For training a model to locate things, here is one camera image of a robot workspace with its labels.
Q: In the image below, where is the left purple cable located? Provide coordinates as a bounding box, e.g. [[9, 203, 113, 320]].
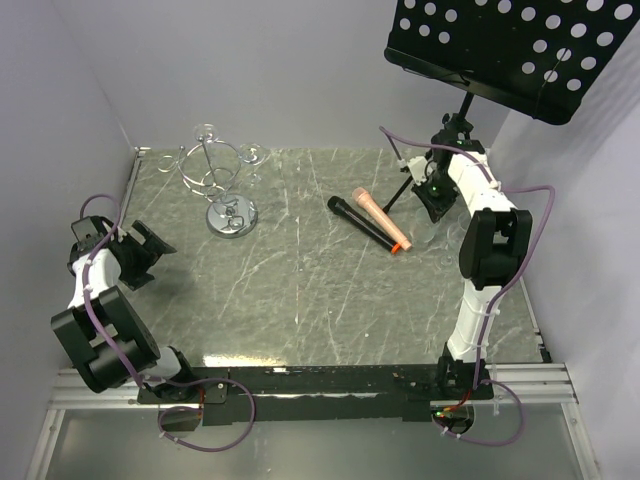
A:
[[79, 193, 256, 454]]

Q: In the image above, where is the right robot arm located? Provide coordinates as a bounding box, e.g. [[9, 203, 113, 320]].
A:
[[408, 140, 533, 399]]

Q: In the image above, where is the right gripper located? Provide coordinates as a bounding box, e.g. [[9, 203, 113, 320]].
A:
[[412, 170, 460, 222]]

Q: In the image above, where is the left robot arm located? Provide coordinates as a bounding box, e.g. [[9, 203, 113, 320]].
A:
[[51, 216, 198, 402]]

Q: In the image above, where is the black perforated music stand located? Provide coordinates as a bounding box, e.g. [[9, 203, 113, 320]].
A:
[[383, 0, 636, 214]]

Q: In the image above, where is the pink microphone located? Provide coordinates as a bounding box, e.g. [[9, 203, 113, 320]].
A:
[[352, 187, 412, 251]]

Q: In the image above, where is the chrome wine glass rack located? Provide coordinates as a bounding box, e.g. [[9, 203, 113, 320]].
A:
[[156, 138, 259, 239]]

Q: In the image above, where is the black microphone orange end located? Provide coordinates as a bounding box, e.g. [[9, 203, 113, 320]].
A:
[[327, 196, 401, 254]]

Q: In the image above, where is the aluminium frame rail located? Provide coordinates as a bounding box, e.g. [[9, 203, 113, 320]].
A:
[[48, 363, 577, 410]]

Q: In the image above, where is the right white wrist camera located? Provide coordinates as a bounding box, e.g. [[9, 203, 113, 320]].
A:
[[397, 156, 433, 186]]

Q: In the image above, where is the clear wine glass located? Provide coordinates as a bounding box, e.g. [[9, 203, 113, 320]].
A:
[[194, 123, 219, 144], [409, 207, 444, 247], [436, 222, 466, 267], [240, 143, 267, 185]]

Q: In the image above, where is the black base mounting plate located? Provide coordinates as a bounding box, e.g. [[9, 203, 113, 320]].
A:
[[137, 360, 493, 426]]

